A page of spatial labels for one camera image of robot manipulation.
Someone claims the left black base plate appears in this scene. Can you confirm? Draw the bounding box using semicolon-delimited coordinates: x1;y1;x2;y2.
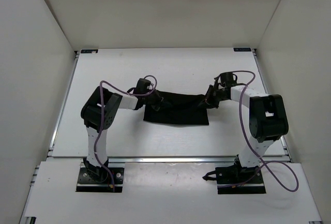
76;167;125;193

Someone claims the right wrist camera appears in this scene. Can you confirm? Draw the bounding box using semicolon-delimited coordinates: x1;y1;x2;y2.
219;72;237;87

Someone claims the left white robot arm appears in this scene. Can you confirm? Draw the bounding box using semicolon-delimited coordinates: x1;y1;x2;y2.
81;86;163;182

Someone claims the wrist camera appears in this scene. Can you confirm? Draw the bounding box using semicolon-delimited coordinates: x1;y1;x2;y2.
219;72;237;87
133;78;152;95

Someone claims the aluminium rail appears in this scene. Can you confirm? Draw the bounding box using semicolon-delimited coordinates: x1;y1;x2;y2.
108;156;236;163

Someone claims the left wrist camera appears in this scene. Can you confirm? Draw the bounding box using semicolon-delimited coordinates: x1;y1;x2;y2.
133;78;152;95

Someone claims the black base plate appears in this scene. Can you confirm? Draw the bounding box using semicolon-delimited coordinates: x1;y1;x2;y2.
76;167;125;193
202;156;266;195

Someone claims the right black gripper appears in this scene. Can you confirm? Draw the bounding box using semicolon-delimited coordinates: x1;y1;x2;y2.
197;85;228;109

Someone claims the right blue label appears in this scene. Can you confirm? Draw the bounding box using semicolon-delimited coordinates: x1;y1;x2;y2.
233;48;251;52

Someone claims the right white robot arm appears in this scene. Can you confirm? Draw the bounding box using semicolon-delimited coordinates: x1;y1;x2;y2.
200;84;289;183

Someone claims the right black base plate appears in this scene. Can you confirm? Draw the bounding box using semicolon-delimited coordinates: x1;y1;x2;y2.
202;156;266;195

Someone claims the blue label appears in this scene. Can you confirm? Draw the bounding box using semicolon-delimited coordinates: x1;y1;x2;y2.
233;48;251;52
80;49;98;54

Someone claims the black skirt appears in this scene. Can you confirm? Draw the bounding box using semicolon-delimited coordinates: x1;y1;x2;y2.
143;91;209;126

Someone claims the left blue label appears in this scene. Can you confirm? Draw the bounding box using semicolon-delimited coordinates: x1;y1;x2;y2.
80;49;98;54

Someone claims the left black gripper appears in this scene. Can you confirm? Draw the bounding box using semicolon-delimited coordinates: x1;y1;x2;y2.
143;88;173;111

